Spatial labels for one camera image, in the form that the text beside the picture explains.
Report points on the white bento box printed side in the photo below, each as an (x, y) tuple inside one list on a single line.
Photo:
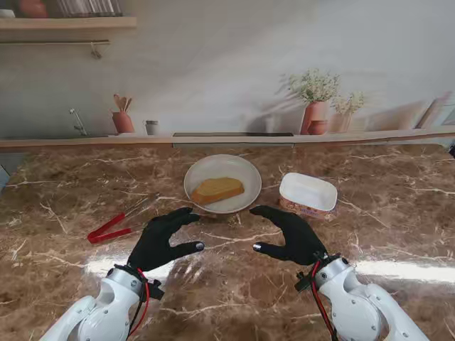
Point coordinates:
[(307, 192)]

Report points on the round white plate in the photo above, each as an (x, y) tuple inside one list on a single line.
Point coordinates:
[(227, 167)]

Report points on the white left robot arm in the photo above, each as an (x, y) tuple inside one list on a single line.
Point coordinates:
[(103, 312)]

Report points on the dark blurry object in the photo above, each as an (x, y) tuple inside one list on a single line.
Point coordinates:
[(452, 151)]

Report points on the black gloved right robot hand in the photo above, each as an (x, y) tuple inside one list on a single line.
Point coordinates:
[(302, 245)]

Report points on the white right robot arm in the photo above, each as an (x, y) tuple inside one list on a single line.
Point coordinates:
[(359, 309)]

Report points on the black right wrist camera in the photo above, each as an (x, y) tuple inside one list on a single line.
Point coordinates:
[(305, 283)]

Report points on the toasted bread slice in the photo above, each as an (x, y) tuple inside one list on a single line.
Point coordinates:
[(217, 190)]

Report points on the printed kitchen scene backdrop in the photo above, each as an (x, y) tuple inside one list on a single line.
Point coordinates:
[(227, 53)]

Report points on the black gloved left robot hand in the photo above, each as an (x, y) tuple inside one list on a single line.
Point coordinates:
[(153, 245)]

